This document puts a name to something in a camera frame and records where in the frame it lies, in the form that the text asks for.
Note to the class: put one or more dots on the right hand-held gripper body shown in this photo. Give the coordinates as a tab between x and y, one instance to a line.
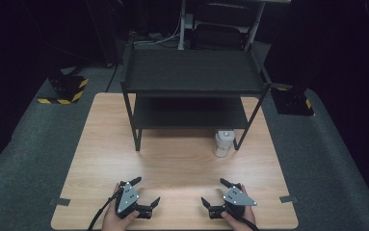
236	197

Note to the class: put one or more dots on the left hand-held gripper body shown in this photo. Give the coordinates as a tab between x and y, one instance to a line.
128	196

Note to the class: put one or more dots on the person's right hand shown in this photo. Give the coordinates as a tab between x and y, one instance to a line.
238	224

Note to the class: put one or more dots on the person's left hand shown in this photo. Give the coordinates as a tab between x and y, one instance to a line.
114	222

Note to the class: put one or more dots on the grey tape strip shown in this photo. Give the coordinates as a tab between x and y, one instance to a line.
288	199
60	201

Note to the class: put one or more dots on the black yellow striped stand base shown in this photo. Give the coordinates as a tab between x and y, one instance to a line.
67	88
293	101

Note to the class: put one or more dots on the black two-tier shelf rack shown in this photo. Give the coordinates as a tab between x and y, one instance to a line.
191	69

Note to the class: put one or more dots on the black chair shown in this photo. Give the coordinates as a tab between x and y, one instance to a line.
219	30

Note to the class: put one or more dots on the white metal desk frame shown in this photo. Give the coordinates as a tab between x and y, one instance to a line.
182	25

